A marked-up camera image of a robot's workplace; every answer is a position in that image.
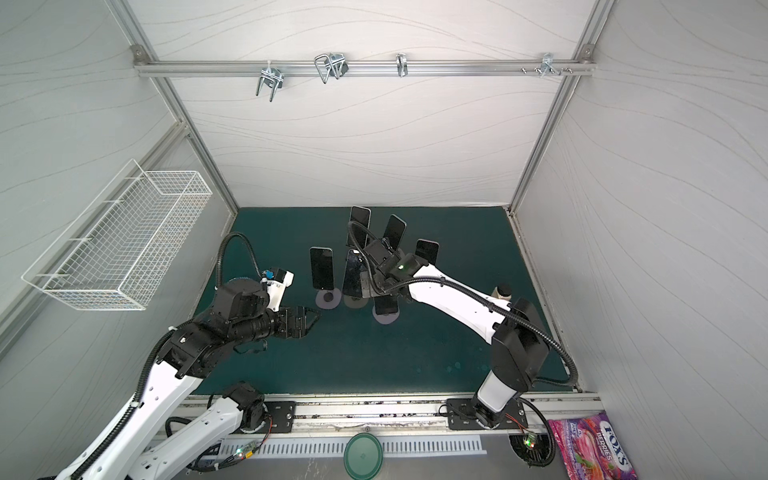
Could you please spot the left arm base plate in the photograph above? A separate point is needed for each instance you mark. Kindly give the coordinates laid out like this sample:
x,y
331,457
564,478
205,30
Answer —
x,y
282,416

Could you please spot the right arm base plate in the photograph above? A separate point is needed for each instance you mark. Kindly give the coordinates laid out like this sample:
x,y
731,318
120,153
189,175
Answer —
x,y
461,415

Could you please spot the back middle black phone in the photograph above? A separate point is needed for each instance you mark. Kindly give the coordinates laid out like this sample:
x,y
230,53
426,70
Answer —
x,y
394,231

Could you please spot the centre cracked phone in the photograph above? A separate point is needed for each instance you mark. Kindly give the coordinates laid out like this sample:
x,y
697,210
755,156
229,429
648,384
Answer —
x,y
352,285

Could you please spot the grey round stand left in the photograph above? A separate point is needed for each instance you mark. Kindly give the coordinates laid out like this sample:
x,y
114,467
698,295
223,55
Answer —
x,y
328,299

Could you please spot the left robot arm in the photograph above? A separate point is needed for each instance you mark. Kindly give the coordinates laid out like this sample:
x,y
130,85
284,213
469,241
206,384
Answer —
x,y
244,310

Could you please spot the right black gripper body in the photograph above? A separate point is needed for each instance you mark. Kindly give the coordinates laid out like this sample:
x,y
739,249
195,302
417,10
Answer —
x,y
374,264

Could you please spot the green round lid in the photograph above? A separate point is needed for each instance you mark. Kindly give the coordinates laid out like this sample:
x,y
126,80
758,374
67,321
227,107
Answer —
x,y
363,457

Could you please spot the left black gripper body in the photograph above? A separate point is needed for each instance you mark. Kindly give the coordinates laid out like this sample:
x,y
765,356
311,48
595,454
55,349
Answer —
x,y
280,326

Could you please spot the grey round stand centre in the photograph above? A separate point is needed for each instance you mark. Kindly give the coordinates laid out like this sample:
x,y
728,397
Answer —
x,y
355,302

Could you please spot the metal hook clamp right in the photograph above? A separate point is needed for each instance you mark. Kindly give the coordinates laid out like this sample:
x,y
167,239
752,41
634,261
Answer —
x,y
547,67

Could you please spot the metal hook clamp middle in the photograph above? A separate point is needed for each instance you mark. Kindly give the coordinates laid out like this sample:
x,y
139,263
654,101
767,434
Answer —
x,y
331,65

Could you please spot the metal hook clamp left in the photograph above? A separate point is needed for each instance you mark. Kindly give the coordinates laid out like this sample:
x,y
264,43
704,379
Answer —
x,y
271,80

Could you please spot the back left black phone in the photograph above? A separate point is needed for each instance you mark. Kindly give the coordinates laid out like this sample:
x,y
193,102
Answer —
x,y
360,222

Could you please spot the aluminium crossbar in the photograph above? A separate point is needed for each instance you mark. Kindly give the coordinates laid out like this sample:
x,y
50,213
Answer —
x,y
357,68

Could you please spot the small jar black lid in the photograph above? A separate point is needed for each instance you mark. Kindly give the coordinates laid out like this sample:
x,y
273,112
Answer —
x,y
502,291

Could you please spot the metal ring clamp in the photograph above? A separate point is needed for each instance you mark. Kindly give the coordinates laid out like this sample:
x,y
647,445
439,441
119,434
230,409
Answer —
x,y
401,65

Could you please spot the black phone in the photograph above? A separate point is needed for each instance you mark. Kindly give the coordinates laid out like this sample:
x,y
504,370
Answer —
x,y
360,222
394,231

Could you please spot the white wire basket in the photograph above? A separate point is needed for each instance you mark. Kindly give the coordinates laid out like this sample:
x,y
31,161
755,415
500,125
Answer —
x,y
115,253

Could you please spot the pink candy bag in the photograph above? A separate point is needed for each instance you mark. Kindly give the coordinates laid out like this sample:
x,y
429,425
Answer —
x,y
591,450

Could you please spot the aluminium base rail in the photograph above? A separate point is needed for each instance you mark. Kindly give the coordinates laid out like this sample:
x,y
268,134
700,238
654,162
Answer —
x,y
406,426

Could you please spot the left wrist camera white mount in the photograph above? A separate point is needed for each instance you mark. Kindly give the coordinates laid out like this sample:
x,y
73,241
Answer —
x,y
275,282

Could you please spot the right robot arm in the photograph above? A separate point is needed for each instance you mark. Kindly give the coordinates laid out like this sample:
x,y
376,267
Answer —
x,y
522,352

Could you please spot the green-edged phone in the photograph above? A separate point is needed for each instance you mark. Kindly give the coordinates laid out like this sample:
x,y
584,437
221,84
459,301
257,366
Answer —
x,y
386,305
322,268

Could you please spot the metal hook clamp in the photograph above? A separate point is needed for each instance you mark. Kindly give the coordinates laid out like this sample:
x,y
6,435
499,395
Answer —
x,y
331,65
271,80
547,67

